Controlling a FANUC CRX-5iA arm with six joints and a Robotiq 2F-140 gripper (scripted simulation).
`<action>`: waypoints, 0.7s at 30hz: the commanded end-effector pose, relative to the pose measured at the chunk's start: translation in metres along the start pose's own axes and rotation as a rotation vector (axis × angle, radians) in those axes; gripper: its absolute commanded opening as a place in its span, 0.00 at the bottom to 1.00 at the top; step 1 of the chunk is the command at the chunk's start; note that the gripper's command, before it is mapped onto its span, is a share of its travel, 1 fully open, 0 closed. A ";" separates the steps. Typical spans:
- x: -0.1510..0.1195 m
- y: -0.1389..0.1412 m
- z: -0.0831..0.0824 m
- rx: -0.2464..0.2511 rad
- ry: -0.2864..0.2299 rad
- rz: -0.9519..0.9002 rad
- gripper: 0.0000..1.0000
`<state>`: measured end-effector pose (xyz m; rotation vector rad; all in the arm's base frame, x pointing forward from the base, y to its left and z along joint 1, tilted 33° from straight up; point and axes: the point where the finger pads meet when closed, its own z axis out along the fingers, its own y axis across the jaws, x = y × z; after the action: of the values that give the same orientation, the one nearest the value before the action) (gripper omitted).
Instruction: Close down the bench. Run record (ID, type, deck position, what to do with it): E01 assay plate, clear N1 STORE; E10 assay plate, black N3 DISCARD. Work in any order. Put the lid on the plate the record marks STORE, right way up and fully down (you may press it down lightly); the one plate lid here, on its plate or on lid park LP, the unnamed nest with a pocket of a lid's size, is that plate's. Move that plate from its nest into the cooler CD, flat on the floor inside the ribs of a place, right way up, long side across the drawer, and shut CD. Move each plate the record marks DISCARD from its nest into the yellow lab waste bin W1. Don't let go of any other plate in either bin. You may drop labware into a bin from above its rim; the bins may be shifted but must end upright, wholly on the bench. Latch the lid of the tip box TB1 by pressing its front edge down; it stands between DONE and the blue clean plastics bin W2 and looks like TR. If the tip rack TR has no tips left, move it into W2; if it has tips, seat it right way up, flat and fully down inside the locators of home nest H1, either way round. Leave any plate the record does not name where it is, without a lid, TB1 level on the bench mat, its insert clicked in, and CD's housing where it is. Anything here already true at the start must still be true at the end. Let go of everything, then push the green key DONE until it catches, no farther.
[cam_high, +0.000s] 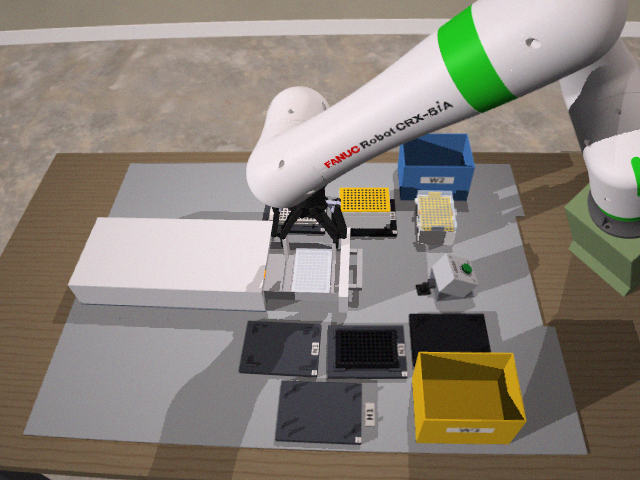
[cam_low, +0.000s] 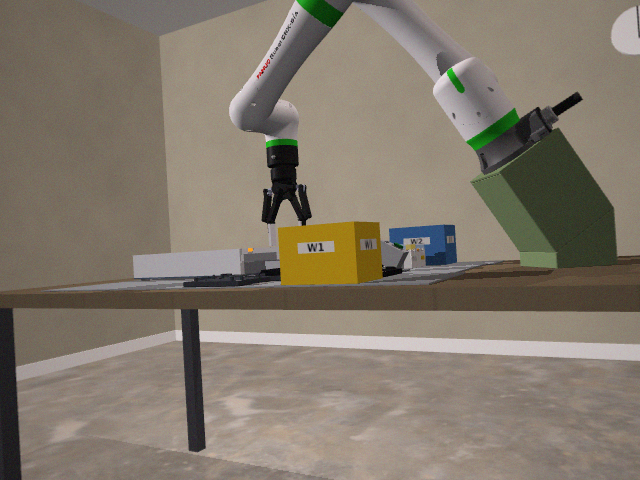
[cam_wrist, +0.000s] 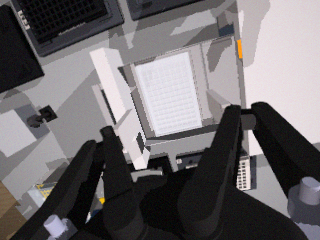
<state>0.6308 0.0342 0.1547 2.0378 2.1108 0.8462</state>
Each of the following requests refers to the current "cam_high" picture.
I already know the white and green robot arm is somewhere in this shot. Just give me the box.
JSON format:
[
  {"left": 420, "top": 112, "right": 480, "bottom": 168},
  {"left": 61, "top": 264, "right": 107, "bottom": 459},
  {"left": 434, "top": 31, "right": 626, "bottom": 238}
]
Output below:
[{"left": 246, "top": 0, "right": 640, "bottom": 239}]

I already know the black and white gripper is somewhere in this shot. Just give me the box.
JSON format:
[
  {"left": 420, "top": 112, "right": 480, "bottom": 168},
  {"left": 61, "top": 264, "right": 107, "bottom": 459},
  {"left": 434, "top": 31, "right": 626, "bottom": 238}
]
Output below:
[{"left": 271, "top": 188, "right": 347, "bottom": 260}]

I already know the grey bench mat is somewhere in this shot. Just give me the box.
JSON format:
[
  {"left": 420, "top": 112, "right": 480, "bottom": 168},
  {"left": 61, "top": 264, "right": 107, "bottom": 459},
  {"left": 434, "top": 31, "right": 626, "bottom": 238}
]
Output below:
[{"left": 23, "top": 163, "right": 587, "bottom": 455}]

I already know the yellow open-top box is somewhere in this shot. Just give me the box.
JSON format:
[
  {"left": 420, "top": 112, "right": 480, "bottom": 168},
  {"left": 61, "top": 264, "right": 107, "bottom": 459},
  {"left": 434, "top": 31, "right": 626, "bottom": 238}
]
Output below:
[{"left": 412, "top": 352, "right": 527, "bottom": 444}]

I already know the blue open-top bin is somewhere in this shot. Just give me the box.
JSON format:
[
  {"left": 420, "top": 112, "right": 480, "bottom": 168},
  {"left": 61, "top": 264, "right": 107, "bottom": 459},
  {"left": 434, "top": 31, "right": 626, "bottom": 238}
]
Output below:
[{"left": 398, "top": 133, "right": 475, "bottom": 201}]

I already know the beige label with h1 text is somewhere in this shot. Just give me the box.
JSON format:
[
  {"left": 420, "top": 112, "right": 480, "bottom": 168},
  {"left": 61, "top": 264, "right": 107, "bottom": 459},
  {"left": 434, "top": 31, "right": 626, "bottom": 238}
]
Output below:
[{"left": 365, "top": 403, "right": 375, "bottom": 426}]

